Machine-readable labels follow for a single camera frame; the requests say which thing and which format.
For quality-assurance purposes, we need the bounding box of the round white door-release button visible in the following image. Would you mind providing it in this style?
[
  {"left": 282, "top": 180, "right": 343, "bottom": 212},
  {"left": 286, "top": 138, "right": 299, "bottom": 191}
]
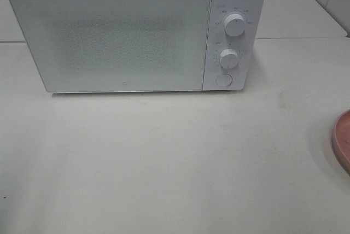
[{"left": 215, "top": 74, "right": 232, "bottom": 87}]

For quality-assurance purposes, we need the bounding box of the white timer knob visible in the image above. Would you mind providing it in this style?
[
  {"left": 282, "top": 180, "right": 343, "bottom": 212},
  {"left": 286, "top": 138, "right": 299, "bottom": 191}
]
[{"left": 219, "top": 49, "right": 240, "bottom": 69}]

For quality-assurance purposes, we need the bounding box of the white microwave door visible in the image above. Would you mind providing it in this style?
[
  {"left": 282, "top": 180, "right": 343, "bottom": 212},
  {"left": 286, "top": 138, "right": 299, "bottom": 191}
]
[{"left": 10, "top": 0, "right": 211, "bottom": 93}]

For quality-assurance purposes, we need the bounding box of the pink round plate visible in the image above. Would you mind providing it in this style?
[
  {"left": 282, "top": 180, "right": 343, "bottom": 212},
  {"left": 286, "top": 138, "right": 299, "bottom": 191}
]
[{"left": 332, "top": 110, "right": 350, "bottom": 174}]

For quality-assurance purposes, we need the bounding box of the upper white power knob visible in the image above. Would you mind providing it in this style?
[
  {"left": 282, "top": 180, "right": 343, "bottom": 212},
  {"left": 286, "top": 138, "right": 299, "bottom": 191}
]
[{"left": 223, "top": 11, "right": 247, "bottom": 37}]

